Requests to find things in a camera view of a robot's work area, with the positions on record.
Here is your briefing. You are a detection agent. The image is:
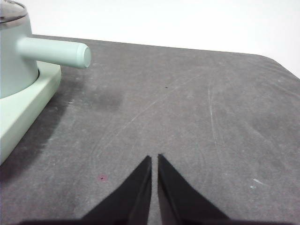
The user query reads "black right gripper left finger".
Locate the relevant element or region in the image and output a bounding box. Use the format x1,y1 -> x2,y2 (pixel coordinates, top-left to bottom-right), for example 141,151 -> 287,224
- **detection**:
18,155 -> 153,225

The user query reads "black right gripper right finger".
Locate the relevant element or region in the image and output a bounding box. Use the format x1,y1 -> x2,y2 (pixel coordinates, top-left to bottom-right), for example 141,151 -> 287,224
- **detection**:
157,153 -> 289,225

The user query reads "glass lid with green knob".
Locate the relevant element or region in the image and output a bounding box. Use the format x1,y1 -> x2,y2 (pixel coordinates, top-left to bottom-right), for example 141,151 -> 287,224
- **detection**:
0,0 -> 29,25

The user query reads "mint green cooker base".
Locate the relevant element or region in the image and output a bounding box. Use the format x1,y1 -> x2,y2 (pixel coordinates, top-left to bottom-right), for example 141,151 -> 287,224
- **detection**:
0,61 -> 62,165

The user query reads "mint green pot with handle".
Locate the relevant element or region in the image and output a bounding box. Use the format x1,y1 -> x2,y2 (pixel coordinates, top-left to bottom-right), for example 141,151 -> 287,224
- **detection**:
0,10 -> 92,99

